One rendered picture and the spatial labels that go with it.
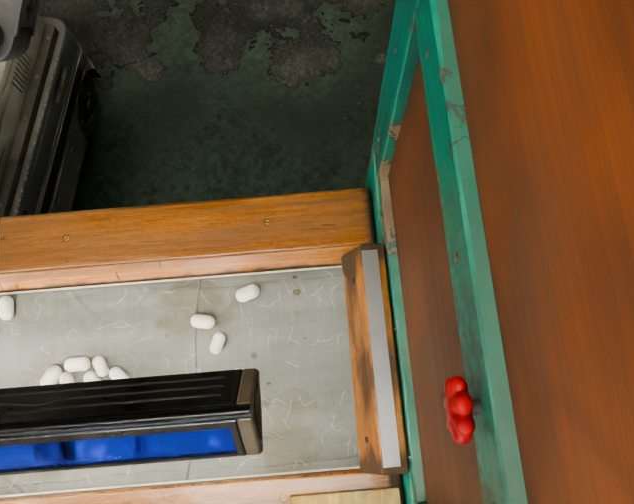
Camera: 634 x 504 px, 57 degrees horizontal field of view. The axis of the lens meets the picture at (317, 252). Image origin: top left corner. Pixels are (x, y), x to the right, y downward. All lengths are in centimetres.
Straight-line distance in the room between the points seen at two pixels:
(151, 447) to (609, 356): 42
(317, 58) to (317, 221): 110
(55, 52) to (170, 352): 99
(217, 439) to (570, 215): 39
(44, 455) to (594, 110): 52
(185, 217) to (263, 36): 116
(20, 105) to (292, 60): 82
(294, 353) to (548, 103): 67
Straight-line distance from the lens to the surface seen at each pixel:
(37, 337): 100
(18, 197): 156
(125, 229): 96
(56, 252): 99
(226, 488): 88
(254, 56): 197
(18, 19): 71
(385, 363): 77
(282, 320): 90
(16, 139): 159
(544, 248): 30
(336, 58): 195
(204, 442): 56
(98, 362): 94
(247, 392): 54
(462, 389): 38
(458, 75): 43
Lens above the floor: 163
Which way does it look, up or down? 75 degrees down
